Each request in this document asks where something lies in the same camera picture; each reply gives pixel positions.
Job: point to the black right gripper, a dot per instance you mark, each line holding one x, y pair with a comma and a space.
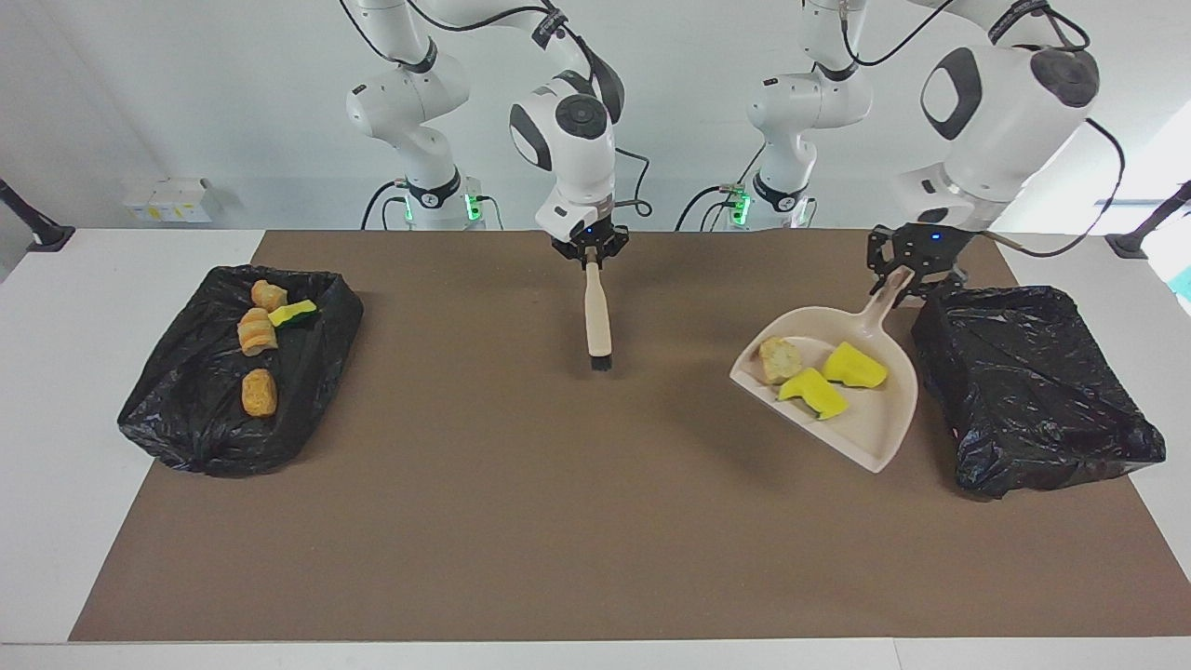
588, 240

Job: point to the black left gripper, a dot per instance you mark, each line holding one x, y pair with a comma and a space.
921, 244

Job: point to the beige hand brush black bristles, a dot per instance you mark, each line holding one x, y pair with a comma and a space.
597, 316

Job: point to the notched yellow sponge piece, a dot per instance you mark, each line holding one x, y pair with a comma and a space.
856, 366

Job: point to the beige plastic dustpan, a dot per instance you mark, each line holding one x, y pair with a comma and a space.
875, 419

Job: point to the plain yellow sponge piece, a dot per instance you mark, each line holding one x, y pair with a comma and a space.
817, 395

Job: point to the pale bread piece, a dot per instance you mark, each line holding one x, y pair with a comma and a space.
269, 295
780, 359

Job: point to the green and yellow sponge piece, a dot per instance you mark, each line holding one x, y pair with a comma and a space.
293, 313

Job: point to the striped croissant toy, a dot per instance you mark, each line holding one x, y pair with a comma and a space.
256, 333

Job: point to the brown peanut-shaped bread toy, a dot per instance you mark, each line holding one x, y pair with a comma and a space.
260, 393

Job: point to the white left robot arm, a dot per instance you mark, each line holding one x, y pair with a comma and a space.
1005, 121

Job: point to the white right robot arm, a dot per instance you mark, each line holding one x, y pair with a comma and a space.
577, 140

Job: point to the bin with black bag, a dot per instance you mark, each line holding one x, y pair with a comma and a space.
186, 428
1023, 391

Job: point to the brown table mat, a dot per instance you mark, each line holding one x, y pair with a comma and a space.
465, 558

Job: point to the black camera stand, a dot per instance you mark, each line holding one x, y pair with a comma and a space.
51, 237
1130, 244

